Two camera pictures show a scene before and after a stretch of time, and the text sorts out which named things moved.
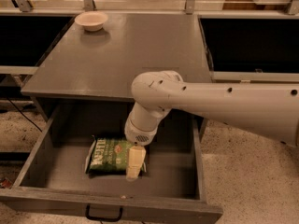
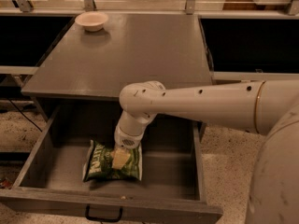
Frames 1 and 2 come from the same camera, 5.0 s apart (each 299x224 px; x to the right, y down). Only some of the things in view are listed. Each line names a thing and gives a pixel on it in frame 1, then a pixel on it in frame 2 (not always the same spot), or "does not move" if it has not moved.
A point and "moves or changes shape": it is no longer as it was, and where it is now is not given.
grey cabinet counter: [104, 63] does not move
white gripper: [139, 135] -> [125, 139]
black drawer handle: [103, 218] does not move
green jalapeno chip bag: [108, 156] moves or changes shape
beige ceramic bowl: [92, 21] does not move
